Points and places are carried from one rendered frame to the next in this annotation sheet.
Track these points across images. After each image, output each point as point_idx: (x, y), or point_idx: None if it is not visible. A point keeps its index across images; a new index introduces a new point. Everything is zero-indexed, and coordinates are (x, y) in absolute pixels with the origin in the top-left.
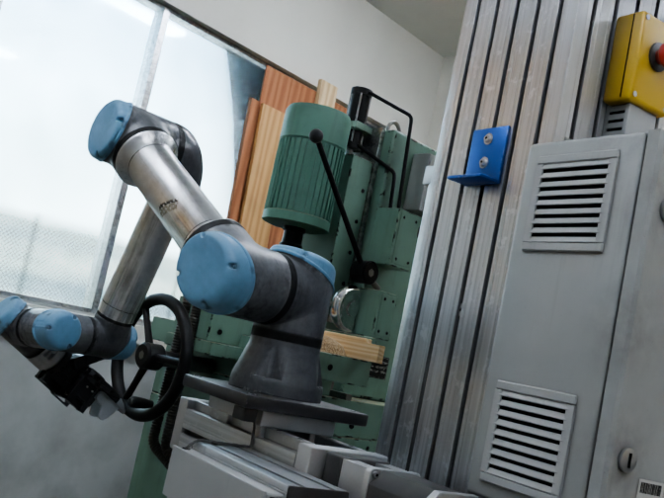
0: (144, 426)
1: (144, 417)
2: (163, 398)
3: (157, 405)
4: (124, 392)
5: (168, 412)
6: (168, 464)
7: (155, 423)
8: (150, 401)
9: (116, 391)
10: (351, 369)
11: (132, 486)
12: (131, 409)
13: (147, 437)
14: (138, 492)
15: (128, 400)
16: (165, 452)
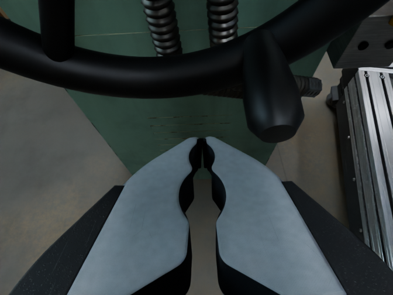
0: (11, 14)
1: (232, 86)
2: (363, 4)
3: (313, 41)
4: (27, 34)
5: (221, 5)
6: (239, 93)
7: (174, 45)
8: (277, 43)
9: (354, 236)
10: None
11: (76, 93)
12: (144, 82)
13: (40, 30)
14: (95, 95)
15: (276, 134)
16: (242, 86)
